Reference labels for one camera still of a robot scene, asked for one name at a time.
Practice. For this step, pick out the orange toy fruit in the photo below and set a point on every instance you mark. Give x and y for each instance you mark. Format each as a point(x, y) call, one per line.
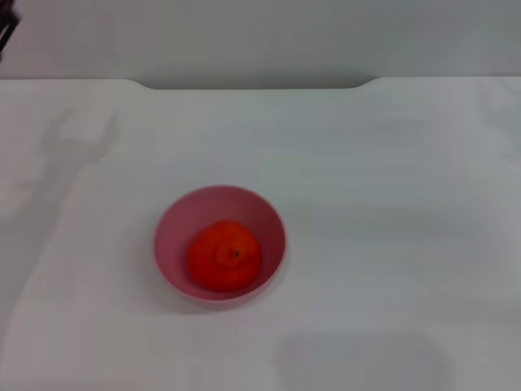
point(224, 256)

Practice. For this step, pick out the pink plastic bowl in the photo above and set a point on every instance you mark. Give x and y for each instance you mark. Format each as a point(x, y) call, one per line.
point(175, 252)

